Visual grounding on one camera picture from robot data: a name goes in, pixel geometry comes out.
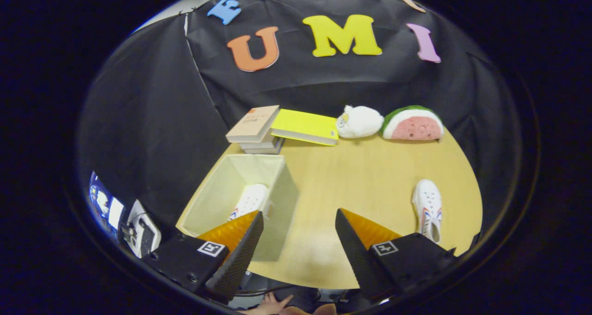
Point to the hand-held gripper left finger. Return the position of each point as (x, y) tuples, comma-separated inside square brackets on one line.
[(238, 259)]

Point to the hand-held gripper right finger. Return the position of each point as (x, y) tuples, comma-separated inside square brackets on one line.
[(360, 259)]

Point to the white sneaker shoe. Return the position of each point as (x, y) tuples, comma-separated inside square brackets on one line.
[(249, 200), (428, 206)]

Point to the pale green storage box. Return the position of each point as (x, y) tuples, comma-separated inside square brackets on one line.
[(217, 190)]

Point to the white side table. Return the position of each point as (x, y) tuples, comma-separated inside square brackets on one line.
[(144, 234)]

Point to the grey book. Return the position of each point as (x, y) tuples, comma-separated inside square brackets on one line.
[(263, 147)]

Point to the beige cover book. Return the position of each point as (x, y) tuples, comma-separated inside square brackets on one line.
[(253, 123)]

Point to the white plush toy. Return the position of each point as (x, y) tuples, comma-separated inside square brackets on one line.
[(361, 121)]

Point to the computer monitor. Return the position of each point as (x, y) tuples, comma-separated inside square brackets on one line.
[(105, 208)]

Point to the yellow book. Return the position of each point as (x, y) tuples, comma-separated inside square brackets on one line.
[(307, 126)]

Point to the watermelon slice plush toy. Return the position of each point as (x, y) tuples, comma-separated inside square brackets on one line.
[(412, 125)]

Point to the black backdrop cloth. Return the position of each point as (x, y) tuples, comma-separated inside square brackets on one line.
[(152, 120)]

